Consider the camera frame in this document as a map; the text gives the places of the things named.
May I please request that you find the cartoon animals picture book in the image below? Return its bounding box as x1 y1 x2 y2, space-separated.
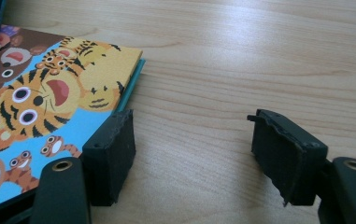
0 24 147 216

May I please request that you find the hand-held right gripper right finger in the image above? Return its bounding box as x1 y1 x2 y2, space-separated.
246 108 329 208

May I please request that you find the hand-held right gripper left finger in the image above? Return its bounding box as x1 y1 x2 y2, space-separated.
81 108 137 207

